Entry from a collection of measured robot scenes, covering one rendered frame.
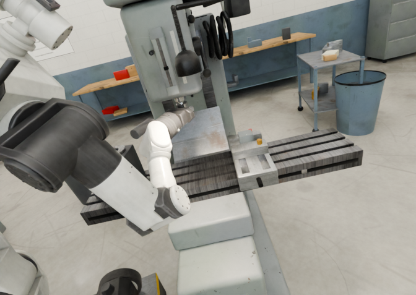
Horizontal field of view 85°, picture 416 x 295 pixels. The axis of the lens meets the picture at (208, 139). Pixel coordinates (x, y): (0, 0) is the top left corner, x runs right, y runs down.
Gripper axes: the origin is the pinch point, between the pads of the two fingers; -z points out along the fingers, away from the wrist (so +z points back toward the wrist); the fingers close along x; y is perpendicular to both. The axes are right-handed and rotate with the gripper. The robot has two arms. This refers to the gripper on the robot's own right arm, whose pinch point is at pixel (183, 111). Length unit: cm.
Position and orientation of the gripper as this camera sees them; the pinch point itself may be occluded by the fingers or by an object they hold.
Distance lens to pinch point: 95.2
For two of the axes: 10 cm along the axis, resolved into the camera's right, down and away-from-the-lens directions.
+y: 2.2, 8.7, 4.5
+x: -9.1, 0.1, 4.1
